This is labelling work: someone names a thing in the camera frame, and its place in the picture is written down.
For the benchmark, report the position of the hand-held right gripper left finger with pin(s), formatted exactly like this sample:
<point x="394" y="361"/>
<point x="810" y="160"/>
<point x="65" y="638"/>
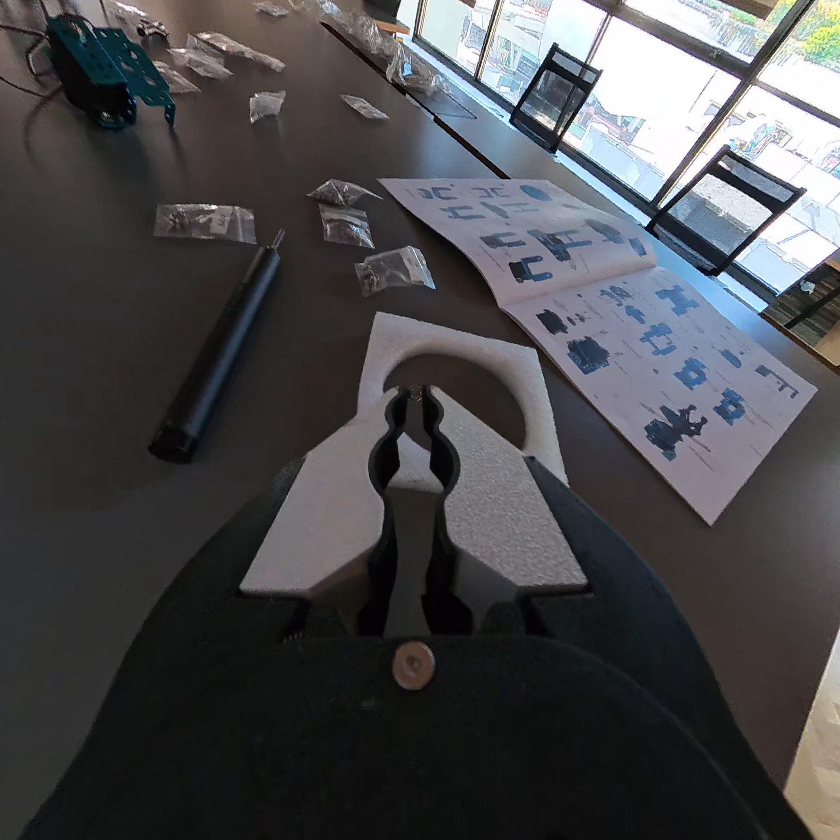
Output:
<point x="315" y="525"/>

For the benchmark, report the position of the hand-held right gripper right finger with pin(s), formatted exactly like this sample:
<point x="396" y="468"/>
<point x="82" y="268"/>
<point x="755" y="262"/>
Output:
<point x="512" y="525"/>

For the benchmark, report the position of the white foam frame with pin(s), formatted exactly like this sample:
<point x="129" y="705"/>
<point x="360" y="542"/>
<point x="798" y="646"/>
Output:
<point x="459" y="338"/>

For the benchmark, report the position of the black servo with blue bracket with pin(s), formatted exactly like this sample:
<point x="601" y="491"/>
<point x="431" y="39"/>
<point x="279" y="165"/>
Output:
<point x="98" y="65"/>

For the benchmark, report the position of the dark desk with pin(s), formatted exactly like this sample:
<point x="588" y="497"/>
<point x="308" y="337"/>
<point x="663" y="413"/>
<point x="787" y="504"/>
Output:
<point x="131" y="328"/>

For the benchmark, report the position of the white instruction booklet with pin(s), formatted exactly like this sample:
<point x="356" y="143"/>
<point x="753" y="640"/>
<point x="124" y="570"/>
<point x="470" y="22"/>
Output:
<point x="689" y="459"/>

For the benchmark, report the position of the black screwdriver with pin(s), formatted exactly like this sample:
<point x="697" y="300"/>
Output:
<point x="216" y="354"/>

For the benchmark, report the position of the clear plastic screw bag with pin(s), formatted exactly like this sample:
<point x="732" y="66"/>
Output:
<point x="128" y="10"/>
<point x="394" y="269"/>
<point x="266" y="105"/>
<point x="272" y="8"/>
<point x="364" y="106"/>
<point x="243" y="52"/>
<point x="197" y="62"/>
<point x="176" y="79"/>

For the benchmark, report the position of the long clear screw bag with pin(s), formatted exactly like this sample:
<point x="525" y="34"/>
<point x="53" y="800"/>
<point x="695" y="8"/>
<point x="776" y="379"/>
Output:
<point x="344" y="226"/>

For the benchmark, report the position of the clear screw bag white label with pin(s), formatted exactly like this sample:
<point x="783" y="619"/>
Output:
<point x="210" y="223"/>

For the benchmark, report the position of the bag full of screws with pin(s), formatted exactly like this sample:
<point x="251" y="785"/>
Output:
<point x="341" y="191"/>

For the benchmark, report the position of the black chair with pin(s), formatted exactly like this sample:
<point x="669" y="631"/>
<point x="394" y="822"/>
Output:
<point x="761" y="174"/>
<point x="558" y="92"/>

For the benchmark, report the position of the crumpled clear plastic wrap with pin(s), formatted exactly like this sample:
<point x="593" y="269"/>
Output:
<point x="407" y="72"/>

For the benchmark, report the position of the clear bag of metal standoffs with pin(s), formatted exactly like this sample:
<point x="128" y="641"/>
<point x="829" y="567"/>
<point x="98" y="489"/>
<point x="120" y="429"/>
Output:
<point x="152" y="27"/>

